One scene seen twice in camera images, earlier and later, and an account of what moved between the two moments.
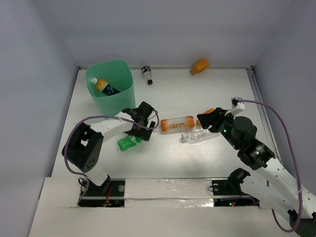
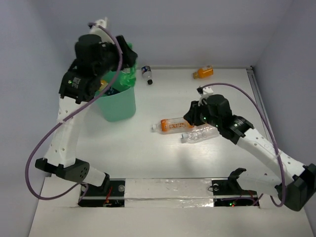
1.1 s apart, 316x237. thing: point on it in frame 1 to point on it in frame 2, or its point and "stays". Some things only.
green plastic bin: [118, 73] stays
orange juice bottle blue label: [102, 85] stays
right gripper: [214, 117] to [192, 115]
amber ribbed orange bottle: [200, 66] to [206, 71]
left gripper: [142, 126] to [129, 55]
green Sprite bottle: [125, 143] to [127, 76]
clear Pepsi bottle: [146, 72] stays
